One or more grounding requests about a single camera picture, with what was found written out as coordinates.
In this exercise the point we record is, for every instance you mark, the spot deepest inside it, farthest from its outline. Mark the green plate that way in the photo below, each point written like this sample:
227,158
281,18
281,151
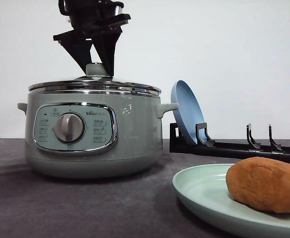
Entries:
204,189

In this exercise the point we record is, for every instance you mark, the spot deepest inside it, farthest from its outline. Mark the brown potato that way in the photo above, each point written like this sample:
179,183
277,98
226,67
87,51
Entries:
262,183

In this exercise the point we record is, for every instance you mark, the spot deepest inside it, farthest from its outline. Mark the green electric steamer pot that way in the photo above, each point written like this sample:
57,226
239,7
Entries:
94,136

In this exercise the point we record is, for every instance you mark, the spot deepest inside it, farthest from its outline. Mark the blue plate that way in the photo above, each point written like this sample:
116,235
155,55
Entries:
189,113

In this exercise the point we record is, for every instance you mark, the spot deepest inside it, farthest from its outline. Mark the grey table cloth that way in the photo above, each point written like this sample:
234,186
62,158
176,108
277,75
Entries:
39,205

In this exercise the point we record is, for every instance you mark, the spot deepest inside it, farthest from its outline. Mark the glass lid with green knob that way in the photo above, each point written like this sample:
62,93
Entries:
96,81

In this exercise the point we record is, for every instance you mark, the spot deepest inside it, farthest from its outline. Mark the black dish rack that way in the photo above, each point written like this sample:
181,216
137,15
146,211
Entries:
205,145

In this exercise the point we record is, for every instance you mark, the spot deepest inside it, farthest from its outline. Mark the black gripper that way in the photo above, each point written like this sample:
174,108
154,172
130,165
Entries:
97,22

